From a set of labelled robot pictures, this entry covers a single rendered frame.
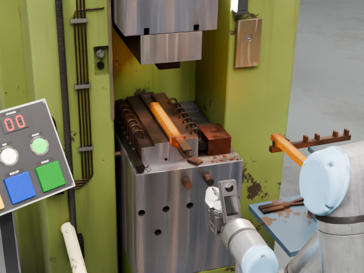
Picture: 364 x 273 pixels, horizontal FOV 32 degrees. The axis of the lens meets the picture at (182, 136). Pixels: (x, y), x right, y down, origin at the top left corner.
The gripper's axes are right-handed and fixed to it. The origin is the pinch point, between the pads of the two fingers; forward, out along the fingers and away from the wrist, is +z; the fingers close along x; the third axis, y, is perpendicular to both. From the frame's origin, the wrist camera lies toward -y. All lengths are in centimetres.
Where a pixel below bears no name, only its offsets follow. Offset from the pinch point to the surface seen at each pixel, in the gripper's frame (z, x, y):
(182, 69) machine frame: 82, 17, -6
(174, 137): 31.6, -1.6, -1.3
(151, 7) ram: 34, -9, -45
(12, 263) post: 24, -58, 32
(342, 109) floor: 241, 200, 100
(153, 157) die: 33.6, -8.3, 6.4
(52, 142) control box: 24.1, -42.0, -8.6
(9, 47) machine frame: 92, -49, -17
